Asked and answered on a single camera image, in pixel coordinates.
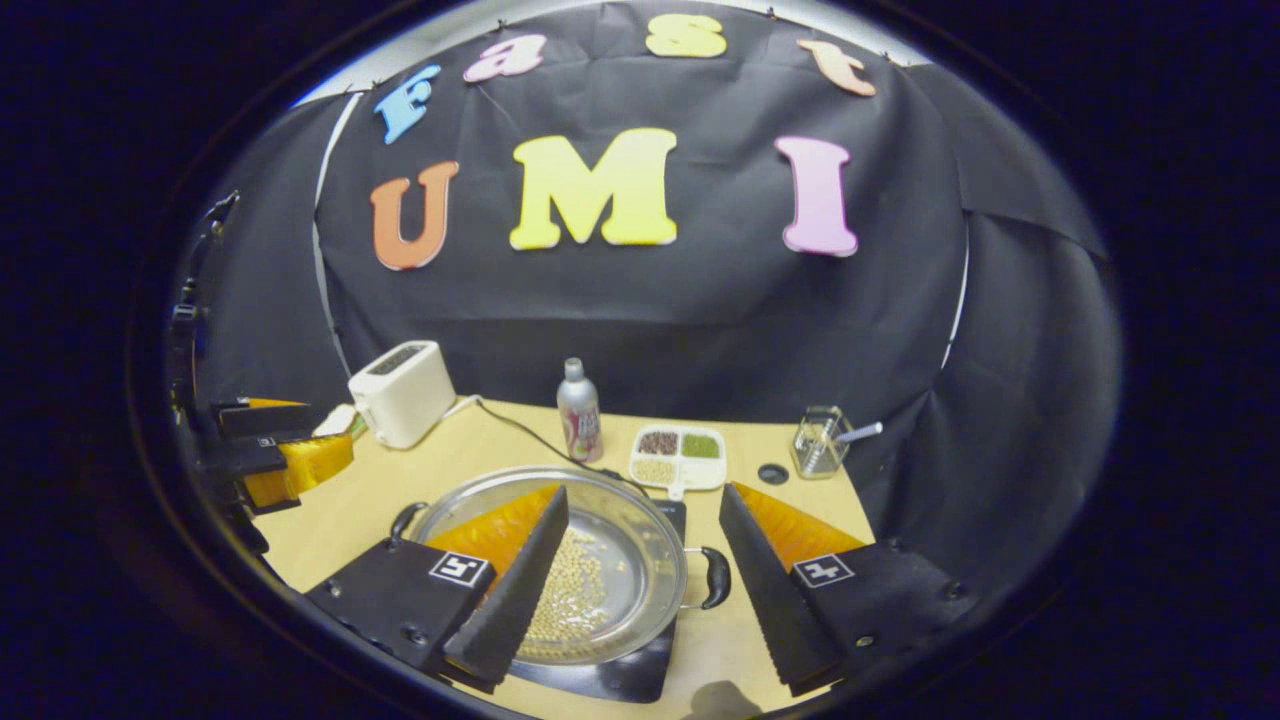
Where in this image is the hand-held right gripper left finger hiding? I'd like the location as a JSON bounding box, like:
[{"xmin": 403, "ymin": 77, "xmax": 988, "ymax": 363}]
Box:
[{"xmin": 305, "ymin": 485, "xmax": 571, "ymax": 694}]

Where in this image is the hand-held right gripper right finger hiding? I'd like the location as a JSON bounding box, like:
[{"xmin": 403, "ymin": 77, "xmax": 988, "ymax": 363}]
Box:
[{"xmin": 718, "ymin": 482, "xmax": 976, "ymax": 698}]

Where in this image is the pile of yellow soybeans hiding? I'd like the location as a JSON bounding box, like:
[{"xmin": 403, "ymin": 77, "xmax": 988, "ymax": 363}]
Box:
[{"xmin": 520, "ymin": 527, "xmax": 611, "ymax": 643}]

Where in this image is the steel pot with black handles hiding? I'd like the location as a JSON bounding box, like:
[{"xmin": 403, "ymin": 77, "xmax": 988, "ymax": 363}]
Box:
[{"xmin": 388, "ymin": 465, "xmax": 733, "ymax": 667}]

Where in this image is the black induction cooktop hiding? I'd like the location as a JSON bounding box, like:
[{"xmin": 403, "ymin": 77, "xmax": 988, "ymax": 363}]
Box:
[{"xmin": 510, "ymin": 498, "xmax": 689, "ymax": 704}]

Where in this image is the white toaster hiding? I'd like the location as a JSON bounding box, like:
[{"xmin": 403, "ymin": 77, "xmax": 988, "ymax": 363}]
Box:
[{"xmin": 347, "ymin": 340, "xmax": 457, "ymax": 450}]

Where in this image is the white divided tray of beans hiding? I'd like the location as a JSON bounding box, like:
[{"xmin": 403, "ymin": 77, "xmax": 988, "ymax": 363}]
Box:
[{"xmin": 628, "ymin": 425, "xmax": 728, "ymax": 501}]

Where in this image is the silver bottle with colourful label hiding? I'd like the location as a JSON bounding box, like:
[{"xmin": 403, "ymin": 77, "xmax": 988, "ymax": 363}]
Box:
[{"xmin": 557, "ymin": 358, "xmax": 604, "ymax": 463}]

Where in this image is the wire mesh utensil holder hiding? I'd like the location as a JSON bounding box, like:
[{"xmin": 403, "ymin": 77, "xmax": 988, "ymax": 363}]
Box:
[{"xmin": 790, "ymin": 405, "xmax": 851, "ymax": 480}]

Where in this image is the black power cable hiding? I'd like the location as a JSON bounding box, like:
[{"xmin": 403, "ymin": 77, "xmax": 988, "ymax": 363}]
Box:
[{"xmin": 455, "ymin": 395, "xmax": 651, "ymax": 491}]

